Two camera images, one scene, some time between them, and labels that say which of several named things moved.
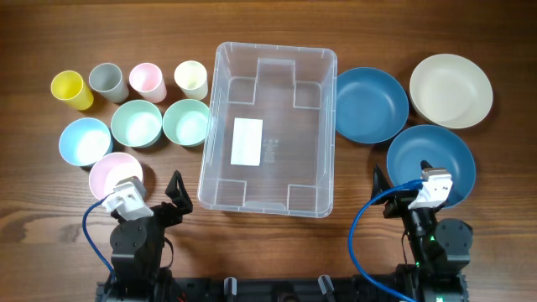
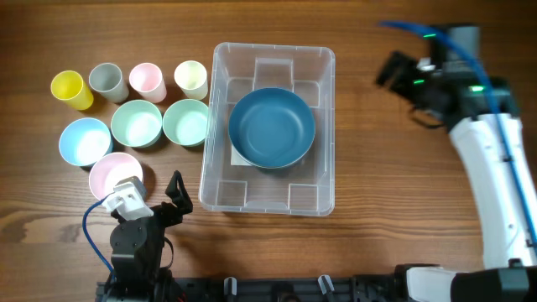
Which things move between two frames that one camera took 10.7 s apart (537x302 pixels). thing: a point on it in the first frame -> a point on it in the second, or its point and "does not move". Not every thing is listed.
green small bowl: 137,123 does not move
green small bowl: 185,122 does not move
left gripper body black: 166,216 does not move
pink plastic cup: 147,79 does not move
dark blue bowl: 372,105 -> 270,127
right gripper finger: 380,182 -> 394,61
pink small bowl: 111,170 does not move
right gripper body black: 398,206 -> 414,88
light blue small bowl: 84,141 does not move
